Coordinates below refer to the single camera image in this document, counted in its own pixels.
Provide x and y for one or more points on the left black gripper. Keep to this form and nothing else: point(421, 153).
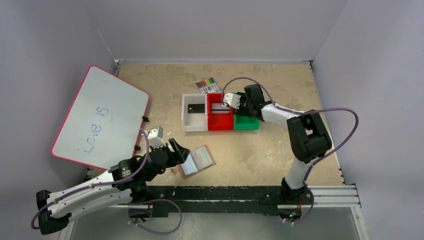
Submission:
point(181, 152)

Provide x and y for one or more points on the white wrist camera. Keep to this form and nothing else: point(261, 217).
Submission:
point(232, 100)
point(155, 137)

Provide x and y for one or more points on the silver credit card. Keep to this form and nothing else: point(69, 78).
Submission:
point(217, 108)

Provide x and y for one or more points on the green plastic bin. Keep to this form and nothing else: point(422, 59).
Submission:
point(244, 123)

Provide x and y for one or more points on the red plastic bin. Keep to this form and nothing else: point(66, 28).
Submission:
point(218, 121)

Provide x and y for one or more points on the red framed whiteboard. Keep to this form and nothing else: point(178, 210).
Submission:
point(102, 125)

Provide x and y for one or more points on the black credit card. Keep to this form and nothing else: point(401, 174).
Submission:
point(197, 108)

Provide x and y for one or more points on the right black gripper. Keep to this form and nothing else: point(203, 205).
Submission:
point(242, 108)

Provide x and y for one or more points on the white plastic bin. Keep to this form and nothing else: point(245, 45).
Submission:
point(194, 122)

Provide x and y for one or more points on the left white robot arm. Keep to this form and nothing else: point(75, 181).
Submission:
point(123, 183)

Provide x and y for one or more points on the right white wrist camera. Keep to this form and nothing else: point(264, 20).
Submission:
point(232, 100)

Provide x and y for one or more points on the pack of coloured markers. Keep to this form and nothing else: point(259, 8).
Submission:
point(208, 86)

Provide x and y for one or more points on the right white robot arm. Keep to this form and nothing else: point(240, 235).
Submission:
point(308, 136)

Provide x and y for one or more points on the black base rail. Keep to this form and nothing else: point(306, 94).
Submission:
point(266, 200)

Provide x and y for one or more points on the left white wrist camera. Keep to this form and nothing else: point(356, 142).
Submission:
point(155, 137)

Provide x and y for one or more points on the pink leather card holder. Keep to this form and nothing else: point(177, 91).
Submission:
point(198, 160)

